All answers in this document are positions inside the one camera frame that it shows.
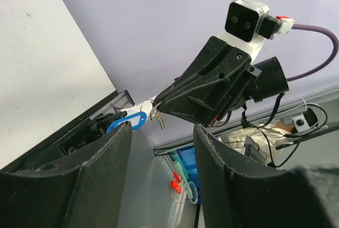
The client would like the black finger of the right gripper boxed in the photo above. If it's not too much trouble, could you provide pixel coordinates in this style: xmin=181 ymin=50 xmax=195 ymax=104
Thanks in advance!
xmin=157 ymin=48 xmax=252 ymax=126
xmin=174 ymin=36 xmax=233 ymax=85

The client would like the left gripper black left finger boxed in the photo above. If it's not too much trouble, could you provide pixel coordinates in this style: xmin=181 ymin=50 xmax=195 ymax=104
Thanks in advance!
xmin=1 ymin=123 xmax=132 ymax=227

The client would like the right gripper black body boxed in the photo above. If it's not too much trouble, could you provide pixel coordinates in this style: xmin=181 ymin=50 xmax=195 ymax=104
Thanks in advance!
xmin=212 ymin=57 xmax=289 ymax=127

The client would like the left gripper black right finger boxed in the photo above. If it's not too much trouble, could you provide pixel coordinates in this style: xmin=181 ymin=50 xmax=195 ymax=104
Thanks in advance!
xmin=193 ymin=125 xmax=338 ymax=227

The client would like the blue key tag with keys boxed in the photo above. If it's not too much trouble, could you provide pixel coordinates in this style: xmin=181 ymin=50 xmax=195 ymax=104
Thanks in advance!
xmin=106 ymin=96 xmax=166 ymax=133

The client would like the black keyboard device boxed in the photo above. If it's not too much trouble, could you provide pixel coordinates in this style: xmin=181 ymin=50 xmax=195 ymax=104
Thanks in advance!
xmin=242 ymin=136 xmax=267 ymax=164

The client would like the clear plastic storage box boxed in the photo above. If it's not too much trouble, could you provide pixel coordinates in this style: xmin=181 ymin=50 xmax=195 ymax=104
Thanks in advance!
xmin=153 ymin=143 xmax=206 ymax=227

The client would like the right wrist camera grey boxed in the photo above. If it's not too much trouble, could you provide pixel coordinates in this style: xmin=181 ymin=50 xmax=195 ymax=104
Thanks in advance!
xmin=217 ymin=0 xmax=295 ymax=60

